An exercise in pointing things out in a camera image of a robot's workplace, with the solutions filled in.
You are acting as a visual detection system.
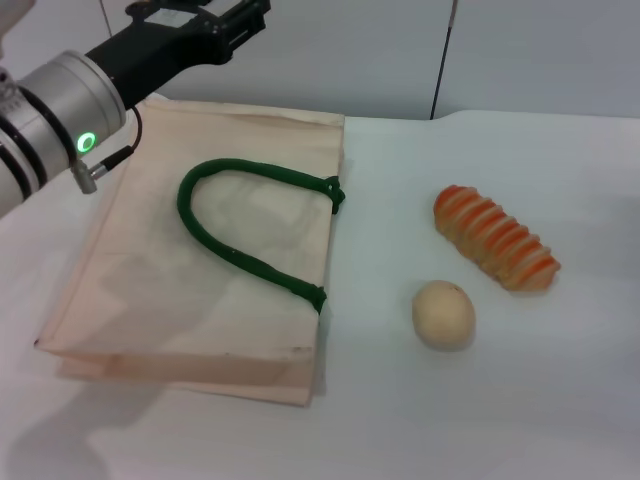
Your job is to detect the cream tote bag green handles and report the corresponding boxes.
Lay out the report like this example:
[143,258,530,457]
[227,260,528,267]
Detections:
[34,97,347,409]

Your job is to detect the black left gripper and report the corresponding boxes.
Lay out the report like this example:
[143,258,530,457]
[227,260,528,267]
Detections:
[84,0,272,109]

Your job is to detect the black left arm connector cable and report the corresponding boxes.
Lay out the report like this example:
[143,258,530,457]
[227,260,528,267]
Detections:
[71,106,145,195]

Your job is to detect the orange striped long bread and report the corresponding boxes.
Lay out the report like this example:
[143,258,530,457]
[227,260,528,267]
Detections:
[432,183,562,295]

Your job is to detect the thin dark vertical wall strip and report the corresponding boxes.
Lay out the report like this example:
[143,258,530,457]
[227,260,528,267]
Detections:
[428,0,459,121]

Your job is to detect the round beige egg yolk pastry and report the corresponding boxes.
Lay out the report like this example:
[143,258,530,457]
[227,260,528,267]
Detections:
[411,279,476,353]

